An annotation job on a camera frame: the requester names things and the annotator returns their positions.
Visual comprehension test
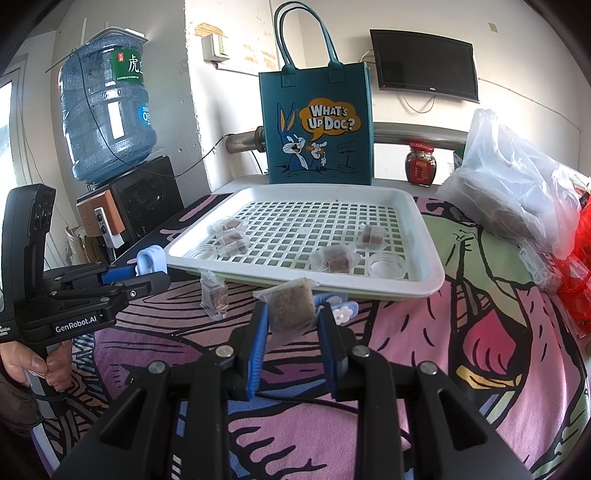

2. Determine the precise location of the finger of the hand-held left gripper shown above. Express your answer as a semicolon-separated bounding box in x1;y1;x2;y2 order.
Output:
44;262;141;289
50;270;172;309

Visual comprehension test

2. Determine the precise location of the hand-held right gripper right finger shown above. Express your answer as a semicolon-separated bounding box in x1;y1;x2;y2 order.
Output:
315;305;534;480

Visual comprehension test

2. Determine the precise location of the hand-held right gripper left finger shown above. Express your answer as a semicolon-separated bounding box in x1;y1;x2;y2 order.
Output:
53;302;271;480

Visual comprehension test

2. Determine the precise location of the clear packet of brown granules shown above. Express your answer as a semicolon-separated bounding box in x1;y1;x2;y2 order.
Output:
253;277;319;344

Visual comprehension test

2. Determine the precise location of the clear round plastic lid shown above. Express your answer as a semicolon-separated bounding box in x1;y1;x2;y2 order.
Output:
187;244;222;265
368;251;409;280

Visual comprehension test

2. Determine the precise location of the white slotted plastic tray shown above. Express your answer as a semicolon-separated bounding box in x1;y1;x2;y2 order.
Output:
165;185;446;302

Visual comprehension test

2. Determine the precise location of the person's left forearm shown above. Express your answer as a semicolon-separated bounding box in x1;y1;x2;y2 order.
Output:
0;371;44;432

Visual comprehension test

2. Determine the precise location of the person's left hand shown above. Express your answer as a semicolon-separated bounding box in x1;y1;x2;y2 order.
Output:
0;340;75;393

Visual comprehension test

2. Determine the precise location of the cardboard box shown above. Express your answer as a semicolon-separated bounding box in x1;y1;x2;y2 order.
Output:
65;226;100;266

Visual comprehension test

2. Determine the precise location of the black and wood water dispenser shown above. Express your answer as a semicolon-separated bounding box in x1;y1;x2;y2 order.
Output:
76;154;185;259

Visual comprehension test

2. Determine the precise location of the printed cartoon blanket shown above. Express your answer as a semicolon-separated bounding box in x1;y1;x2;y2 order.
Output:
41;191;591;480

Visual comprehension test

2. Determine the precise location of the blue water cooler bottle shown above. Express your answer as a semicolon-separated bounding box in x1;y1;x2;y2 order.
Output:
59;28;158;185

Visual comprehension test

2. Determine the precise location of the teal cartoon tote bag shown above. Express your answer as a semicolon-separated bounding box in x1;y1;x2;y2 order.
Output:
257;1;375;186

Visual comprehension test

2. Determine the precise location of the red-lidded sauce jar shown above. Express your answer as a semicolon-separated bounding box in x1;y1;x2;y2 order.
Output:
405;142;437;188

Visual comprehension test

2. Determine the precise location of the clear bag of white rings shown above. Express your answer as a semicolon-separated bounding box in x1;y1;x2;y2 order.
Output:
517;240;561;294

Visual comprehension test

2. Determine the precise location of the grey metal pipe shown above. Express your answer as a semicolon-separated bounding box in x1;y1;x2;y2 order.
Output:
226;122;469;155

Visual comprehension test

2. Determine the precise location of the clear plastic bag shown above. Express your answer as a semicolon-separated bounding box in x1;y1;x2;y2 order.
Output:
436;108;583;259

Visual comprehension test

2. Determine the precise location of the red plastic bag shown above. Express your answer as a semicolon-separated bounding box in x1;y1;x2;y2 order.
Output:
551;173;591;356

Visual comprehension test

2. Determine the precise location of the black cable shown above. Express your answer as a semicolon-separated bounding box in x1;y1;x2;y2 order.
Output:
74;58;229;178

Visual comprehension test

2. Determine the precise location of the white wall switch box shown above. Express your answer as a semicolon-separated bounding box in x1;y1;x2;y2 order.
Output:
202;34;232;62

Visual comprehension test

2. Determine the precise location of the black wall television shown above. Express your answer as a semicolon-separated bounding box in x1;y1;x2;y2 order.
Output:
369;29;479;103

